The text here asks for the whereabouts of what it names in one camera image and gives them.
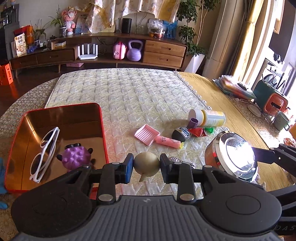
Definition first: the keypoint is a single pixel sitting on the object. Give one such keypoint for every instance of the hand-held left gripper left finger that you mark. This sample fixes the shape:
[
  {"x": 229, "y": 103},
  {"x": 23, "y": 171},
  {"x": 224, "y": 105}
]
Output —
[{"x": 128, "y": 168}]

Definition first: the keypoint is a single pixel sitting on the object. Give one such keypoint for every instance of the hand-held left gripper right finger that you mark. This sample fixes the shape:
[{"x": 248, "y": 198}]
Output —
[{"x": 165, "y": 168}]

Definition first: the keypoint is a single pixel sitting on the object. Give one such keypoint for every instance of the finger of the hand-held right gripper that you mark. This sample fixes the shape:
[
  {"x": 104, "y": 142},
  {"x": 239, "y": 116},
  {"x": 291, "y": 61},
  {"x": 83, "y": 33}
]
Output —
[
  {"x": 284, "y": 155},
  {"x": 286, "y": 194}
]

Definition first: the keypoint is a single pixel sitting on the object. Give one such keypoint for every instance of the metal nail clipper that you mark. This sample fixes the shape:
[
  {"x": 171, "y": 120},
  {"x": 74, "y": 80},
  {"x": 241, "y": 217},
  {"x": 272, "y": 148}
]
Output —
[{"x": 179, "y": 160}]

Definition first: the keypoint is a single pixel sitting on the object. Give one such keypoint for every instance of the beige garlic-shaped ball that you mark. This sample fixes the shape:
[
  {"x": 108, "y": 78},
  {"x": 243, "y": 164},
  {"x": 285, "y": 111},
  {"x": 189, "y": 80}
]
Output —
[{"x": 146, "y": 165}]

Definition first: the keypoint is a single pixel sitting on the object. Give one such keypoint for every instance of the pink tube yellow tip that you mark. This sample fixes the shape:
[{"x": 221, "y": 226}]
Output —
[{"x": 167, "y": 141}]

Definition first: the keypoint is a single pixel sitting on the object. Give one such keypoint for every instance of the pink ribbed toy dustpan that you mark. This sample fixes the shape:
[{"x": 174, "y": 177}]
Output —
[{"x": 145, "y": 134}]

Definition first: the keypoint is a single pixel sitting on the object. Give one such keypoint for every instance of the round chrome lidded tin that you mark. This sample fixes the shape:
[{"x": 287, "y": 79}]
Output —
[{"x": 235, "y": 155}]

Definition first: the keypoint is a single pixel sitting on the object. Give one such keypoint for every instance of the white bottle yellow label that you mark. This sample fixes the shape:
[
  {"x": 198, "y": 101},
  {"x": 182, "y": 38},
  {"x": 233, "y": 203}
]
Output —
[{"x": 210, "y": 117}]

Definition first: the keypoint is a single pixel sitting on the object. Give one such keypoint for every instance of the red metal tin tray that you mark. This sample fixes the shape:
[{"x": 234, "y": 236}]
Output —
[{"x": 69, "y": 125}]

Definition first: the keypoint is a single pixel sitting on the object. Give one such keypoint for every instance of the green mug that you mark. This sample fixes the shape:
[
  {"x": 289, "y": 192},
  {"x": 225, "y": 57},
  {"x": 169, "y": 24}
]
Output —
[{"x": 281, "y": 121}]

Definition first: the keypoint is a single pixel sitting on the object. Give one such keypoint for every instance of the black egg-shaped container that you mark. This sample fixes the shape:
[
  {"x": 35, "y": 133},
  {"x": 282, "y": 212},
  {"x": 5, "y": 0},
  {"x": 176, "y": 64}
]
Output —
[{"x": 179, "y": 135}]

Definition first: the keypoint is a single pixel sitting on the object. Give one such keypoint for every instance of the purple bumpy toy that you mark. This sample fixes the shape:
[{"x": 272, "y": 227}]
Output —
[{"x": 75, "y": 158}]

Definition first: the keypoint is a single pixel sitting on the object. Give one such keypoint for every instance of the round beige coaster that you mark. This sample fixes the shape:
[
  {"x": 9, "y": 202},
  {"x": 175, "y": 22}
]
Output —
[{"x": 254, "y": 110}]

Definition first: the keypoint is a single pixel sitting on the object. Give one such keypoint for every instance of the green wrapped candy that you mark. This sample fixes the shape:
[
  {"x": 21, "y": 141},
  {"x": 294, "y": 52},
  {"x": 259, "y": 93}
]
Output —
[{"x": 209, "y": 130}]

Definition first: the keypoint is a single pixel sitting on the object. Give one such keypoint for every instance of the green orange storage case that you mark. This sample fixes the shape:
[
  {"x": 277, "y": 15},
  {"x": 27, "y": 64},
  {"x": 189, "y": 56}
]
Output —
[{"x": 266, "y": 97}]

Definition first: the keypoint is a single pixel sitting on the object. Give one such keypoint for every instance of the yellow woven table cloth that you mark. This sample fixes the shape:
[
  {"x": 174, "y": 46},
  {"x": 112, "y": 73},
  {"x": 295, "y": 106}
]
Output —
[{"x": 231, "y": 115}]

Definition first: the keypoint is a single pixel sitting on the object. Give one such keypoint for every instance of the potted tree white pot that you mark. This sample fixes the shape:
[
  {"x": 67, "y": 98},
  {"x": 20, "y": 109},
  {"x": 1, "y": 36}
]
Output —
[{"x": 195, "y": 62}]

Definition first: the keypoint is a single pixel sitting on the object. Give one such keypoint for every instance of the purple kettlebell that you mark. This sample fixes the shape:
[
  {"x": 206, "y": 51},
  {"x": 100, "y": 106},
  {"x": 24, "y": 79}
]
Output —
[{"x": 134, "y": 54}]

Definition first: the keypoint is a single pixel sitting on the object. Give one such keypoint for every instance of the wooden tv cabinet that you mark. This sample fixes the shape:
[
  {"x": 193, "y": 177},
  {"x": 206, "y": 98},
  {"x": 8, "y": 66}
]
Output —
[{"x": 161, "y": 53}]

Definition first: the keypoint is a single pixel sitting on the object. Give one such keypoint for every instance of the flat pink box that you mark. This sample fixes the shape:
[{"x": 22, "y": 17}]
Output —
[{"x": 75, "y": 64}]

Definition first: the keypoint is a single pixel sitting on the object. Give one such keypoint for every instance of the pink toy case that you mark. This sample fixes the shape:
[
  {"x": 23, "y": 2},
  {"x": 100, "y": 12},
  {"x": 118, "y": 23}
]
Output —
[{"x": 119, "y": 51}]

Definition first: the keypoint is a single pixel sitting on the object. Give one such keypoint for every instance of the white wifi router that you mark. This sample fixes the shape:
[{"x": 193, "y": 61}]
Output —
[{"x": 87, "y": 55}]

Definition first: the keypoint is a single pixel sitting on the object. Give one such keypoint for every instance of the gold lace tablecloth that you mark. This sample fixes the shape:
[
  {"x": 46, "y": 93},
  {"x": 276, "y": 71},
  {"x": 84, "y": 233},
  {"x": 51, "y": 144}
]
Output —
[{"x": 27, "y": 97}]

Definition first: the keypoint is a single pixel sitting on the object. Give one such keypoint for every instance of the blue rubber gloves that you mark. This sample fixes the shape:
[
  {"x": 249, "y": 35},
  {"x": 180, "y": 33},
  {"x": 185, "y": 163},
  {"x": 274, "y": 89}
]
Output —
[{"x": 2, "y": 180}]

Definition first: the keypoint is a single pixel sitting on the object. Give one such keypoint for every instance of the beige curtain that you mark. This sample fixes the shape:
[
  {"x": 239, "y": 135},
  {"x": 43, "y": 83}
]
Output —
[{"x": 231, "y": 34}]

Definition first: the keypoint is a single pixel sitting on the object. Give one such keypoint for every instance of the clear plastic food bag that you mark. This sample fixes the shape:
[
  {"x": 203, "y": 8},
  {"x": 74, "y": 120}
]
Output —
[{"x": 156, "y": 30}]

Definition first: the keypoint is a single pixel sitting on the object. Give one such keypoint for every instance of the blue printed box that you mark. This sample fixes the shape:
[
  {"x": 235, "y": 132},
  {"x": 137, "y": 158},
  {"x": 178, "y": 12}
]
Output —
[{"x": 171, "y": 29}]

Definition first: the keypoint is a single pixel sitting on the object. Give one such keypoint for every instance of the small white yellow box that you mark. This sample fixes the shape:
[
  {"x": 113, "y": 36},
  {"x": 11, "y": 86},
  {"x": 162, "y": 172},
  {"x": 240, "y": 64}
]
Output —
[{"x": 58, "y": 45}]

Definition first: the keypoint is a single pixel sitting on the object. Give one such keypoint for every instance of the clear drinking glass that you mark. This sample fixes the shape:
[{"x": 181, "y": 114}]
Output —
[{"x": 118, "y": 26}]

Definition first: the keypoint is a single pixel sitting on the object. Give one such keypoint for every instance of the black cylinder speaker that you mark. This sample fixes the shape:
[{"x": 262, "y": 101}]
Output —
[{"x": 126, "y": 25}]

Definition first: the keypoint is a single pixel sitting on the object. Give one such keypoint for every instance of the plant in patterned pot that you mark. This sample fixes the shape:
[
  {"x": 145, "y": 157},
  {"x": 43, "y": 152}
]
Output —
[{"x": 62, "y": 32}]

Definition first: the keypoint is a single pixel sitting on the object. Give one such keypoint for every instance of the orange cardboard box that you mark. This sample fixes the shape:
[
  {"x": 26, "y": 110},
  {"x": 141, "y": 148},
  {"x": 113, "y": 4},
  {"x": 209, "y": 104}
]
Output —
[{"x": 5, "y": 75}]

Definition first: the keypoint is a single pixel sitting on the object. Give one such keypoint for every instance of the pink doll bouquet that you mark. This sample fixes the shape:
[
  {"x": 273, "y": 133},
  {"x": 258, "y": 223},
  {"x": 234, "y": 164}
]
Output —
[{"x": 69, "y": 20}]

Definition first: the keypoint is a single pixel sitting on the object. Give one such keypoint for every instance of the floral hanging cloth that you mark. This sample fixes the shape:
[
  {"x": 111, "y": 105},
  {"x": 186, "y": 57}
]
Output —
[{"x": 120, "y": 8}]

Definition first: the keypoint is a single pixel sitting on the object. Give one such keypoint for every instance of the white orange snack bag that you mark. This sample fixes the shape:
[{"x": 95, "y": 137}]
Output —
[{"x": 20, "y": 46}]

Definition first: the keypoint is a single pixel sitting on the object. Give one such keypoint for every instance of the red gift bag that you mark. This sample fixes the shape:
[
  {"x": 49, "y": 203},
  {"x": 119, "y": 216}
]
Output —
[{"x": 25, "y": 32}]

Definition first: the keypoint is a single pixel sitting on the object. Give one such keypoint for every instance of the dark tall cabinet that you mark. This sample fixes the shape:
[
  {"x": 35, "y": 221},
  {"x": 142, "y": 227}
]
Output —
[{"x": 7, "y": 34}]

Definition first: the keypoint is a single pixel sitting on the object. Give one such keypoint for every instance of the white frame sunglasses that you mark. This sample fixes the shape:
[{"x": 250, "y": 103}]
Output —
[{"x": 37, "y": 166}]

